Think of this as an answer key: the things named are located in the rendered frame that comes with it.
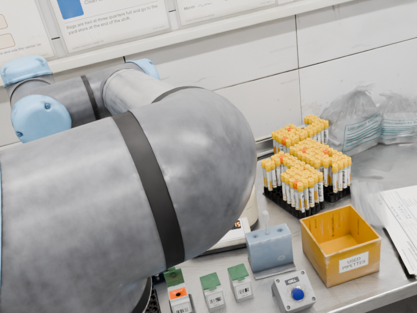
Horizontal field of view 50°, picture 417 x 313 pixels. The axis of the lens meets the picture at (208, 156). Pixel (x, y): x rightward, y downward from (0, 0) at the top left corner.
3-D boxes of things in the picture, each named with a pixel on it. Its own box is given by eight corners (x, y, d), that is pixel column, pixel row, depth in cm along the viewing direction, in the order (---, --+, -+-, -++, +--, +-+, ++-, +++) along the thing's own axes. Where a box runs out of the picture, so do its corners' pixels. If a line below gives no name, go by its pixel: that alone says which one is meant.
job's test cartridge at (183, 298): (176, 323, 97) (170, 303, 94) (172, 307, 101) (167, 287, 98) (194, 318, 97) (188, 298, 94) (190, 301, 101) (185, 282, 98)
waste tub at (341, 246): (326, 289, 100) (325, 256, 94) (301, 250, 111) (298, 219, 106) (381, 271, 101) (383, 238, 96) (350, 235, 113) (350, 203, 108)
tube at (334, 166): (338, 195, 126) (337, 163, 120) (339, 199, 124) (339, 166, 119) (332, 195, 126) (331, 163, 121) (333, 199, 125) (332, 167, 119)
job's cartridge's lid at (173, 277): (162, 271, 96) (162, 269, 96) (167, 288, 97) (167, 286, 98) (180, 266, 96) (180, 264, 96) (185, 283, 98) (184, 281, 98)
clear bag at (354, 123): (336, 166, 138) (335, 112, 129) (300, 145, 152) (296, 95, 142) (396, 136, 147) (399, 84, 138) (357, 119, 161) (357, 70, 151)
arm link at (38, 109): (87, 87, 61) (75, 66, 70) (2, 111, 58) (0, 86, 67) (103, 137, 65) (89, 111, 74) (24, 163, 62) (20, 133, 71)
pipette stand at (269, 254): (255, 280, 105) (250, 249, 100) (247, 259, 111) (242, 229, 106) (296, 269, 106) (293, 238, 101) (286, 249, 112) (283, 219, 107)
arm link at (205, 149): (315, 76, 28) (140, 41, 72) (151, 130, 25) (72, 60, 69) (336, 231, 33) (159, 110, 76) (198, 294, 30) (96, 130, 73)
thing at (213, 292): (209, 312, 99) (204, 292, 96) (203, 297, 103) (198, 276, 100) (226, 307, 100) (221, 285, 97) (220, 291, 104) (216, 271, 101)
